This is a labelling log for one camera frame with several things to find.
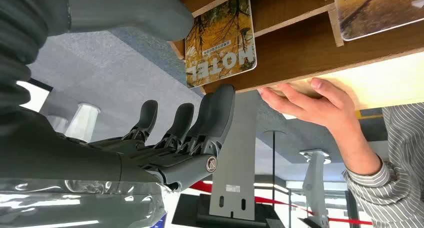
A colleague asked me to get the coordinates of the yellow hotel card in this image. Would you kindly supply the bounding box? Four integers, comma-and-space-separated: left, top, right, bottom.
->
184, 0, 258, 89

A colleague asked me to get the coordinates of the wooden card holder rack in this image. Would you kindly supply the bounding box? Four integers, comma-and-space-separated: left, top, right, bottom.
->
167, 0, 424, 95

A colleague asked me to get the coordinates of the person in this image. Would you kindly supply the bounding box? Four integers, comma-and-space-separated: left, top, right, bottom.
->
380, 102, 424, 187

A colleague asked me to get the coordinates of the autumn path picture card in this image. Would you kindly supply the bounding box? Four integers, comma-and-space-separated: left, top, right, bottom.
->
331, 0, 424, 42

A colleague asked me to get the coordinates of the large white cone lamp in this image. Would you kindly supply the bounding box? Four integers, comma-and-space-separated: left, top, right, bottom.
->
64, 102, 101, 143

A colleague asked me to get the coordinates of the small white cone lamp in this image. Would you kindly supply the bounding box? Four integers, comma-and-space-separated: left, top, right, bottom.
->
46, 115, 69, 134

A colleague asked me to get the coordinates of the white light panel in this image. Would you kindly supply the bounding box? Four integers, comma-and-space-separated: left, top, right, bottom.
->
15, 80, 54, 114

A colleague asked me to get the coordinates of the black stand base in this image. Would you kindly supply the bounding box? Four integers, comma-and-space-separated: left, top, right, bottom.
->
171, 193, 286, 228

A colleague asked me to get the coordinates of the ribbed grey right arm sleeve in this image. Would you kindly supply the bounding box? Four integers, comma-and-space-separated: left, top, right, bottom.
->
0, 0, 71, 117

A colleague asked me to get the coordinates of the wide grey metal stand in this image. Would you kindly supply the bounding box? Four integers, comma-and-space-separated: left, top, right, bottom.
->
208, 90, 263, 221

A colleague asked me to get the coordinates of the thin black pole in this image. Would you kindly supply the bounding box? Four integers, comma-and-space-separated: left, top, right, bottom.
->
262, 130, 288, 218

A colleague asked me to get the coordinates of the red barrier tape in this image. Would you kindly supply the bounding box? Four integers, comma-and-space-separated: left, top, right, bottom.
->
189, 181, 374, 227

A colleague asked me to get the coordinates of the narrow grey metal stand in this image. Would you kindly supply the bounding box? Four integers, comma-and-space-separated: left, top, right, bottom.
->
299, 149, 332, 228

